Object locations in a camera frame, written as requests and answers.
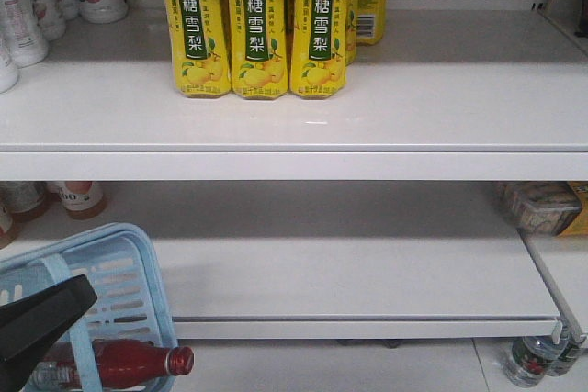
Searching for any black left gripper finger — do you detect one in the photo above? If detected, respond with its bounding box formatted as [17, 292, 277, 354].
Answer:
[1, 275, 97, 362]

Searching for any red aluminium coke bottle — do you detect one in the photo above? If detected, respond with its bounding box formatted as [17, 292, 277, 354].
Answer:
[30, 339, 195, 391]

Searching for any light blue plastic basket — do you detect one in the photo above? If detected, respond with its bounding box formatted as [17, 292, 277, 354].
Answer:
[1, 223, 194, 391]

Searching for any white metal store shelving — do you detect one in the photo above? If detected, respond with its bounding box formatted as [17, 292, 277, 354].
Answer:
[1, 10, 587, 339]

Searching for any clear plastic food box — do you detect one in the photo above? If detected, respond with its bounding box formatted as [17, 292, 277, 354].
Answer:
[495, 181, 582, 236]

